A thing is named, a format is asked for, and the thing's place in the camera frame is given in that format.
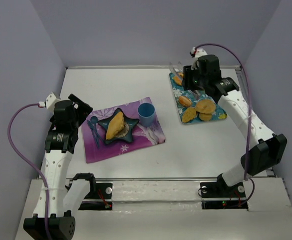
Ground blue plastic spoon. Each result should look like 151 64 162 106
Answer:
90 116 101 139

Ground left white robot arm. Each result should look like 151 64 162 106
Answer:
23 93 96 240

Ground flat round bread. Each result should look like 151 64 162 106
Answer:
198 112 212 122

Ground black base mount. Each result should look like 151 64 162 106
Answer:
79 182 113 211
197 181 248 210

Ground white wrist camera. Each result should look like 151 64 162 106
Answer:
190 47 207 70
38 92 61 112

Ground teal star-shaped plate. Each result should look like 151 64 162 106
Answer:
97 108 139 145

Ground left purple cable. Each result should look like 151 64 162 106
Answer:
7 102 54 240

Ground purple snowflake placemat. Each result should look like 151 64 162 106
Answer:
82 97 166 164

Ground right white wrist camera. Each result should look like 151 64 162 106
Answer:
190 47 207 70

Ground tan bagel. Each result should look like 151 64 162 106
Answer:
195 99 216 114

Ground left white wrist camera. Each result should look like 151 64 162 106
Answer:
38 92 61 112

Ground long yellow bread loaf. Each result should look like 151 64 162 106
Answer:
105 111 124 140

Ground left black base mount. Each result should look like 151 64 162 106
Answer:
79 182 113 211

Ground metal tongs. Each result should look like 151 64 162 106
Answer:
169 61 201 100

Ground speckled bread slice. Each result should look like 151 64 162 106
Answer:
181 107 197 123

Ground teal floral tray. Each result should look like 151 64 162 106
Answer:
169 72 228 122

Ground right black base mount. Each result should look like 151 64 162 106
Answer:
197 181 248 210

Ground orange glazed donut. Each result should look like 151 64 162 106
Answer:
173 72 183 86

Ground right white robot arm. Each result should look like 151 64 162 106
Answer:
182 54 288 191

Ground blue plastic cup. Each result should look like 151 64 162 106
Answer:
137 102 155 128

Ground small round bun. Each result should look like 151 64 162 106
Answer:
178 96 192 108

